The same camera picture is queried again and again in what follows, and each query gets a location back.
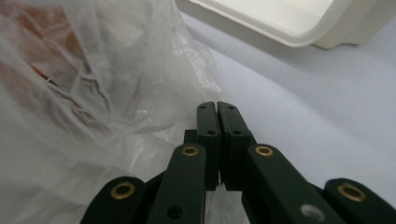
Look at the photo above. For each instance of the white plastic bin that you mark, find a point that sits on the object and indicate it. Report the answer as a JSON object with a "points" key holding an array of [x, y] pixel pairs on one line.
{"points": [[295, 18]]}

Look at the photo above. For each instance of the clear plastic bag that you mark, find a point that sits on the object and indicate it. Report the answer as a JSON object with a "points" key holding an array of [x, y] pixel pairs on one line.
{"points": [[93, 109]]}

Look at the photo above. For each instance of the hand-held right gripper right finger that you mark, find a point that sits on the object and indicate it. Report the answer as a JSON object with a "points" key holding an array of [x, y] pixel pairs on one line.
{"points": [[233, 143]]}

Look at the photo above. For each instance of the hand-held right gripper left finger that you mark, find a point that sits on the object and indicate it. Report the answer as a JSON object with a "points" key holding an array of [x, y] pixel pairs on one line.
{"points": [[208, 140]]}

